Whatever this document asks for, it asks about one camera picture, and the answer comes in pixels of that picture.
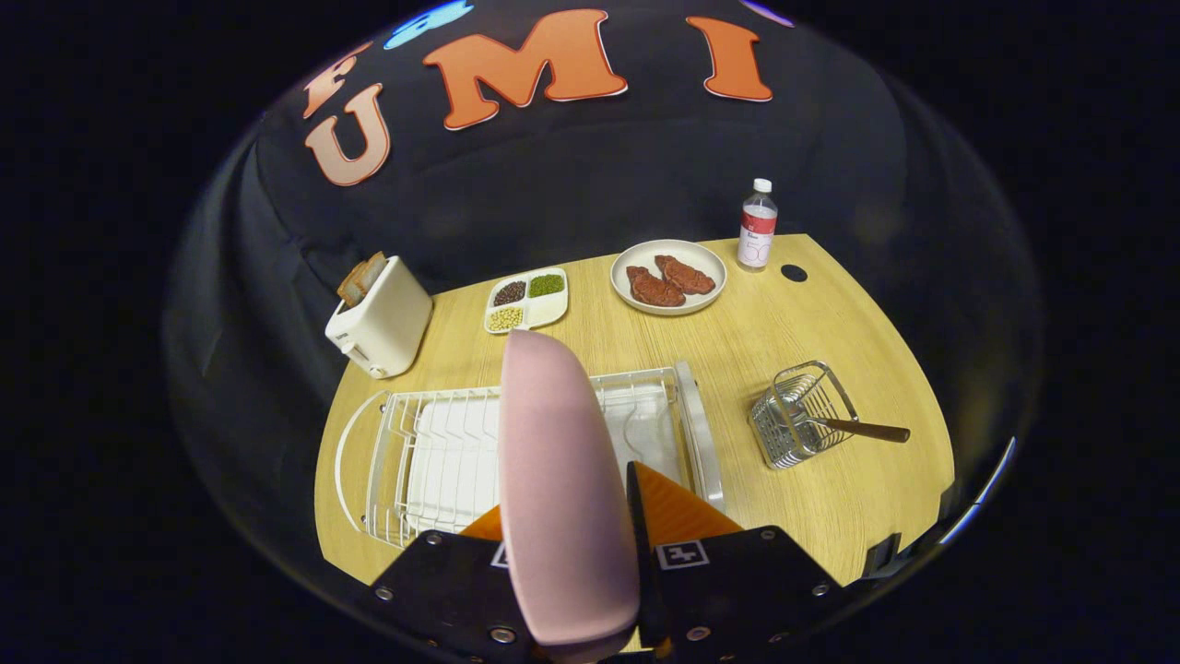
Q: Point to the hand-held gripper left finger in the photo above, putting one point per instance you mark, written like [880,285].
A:
[442,590]

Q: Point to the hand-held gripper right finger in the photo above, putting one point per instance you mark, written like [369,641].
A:
[648,590]

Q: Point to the pink plate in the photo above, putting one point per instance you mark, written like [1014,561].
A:
[562,489]

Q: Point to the white divided dish with beans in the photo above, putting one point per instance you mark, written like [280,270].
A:
[544,309]

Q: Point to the white plate with steaks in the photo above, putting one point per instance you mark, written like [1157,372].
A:
[710,263]

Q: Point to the white toaster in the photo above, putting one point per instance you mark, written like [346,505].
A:
[387,323]

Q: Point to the brown steak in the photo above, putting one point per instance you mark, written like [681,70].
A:
[687,275]
[654,289]

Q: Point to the toast slices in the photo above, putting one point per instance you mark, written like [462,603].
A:
[359,279]

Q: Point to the black round table grommet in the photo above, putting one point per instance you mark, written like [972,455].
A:
[794,273]

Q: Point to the clear plastic bottle red label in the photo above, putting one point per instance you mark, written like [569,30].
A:
[757,231]

